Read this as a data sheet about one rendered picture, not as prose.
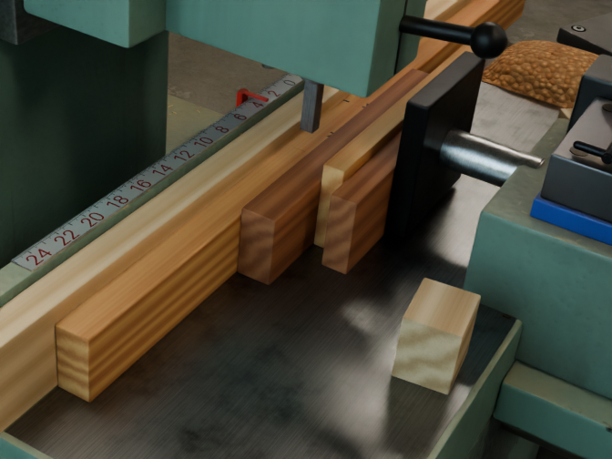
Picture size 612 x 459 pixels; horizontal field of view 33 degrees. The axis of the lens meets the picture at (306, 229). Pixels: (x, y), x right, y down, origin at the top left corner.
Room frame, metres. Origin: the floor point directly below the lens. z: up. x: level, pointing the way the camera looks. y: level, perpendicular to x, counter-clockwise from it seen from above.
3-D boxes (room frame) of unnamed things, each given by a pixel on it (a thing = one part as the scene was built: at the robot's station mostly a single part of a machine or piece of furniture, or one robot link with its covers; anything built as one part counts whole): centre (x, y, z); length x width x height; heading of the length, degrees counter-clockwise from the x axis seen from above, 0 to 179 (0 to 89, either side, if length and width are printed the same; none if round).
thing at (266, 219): (0.57, -0.02, 0.92); 0.23 x 0.02 x 0.04; 154
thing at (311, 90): (0.56, 0.01, 0.97); 0.01 x 0.01 x 0.05; 64
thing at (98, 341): (0.64, -0.03, 0.92); 0.62 x 0.02 x 0.04; 154
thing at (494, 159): (0.55, -0.10, 0.95); 0.09 x 0.07 x 0.09; 154
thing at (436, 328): (0.41, -0.07, 0.92); 0.04 x 0.03 x 0.04; 162
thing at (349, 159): (0.61, -0.06, 0.93); 0.22 x 0.01 x 0.06; 154
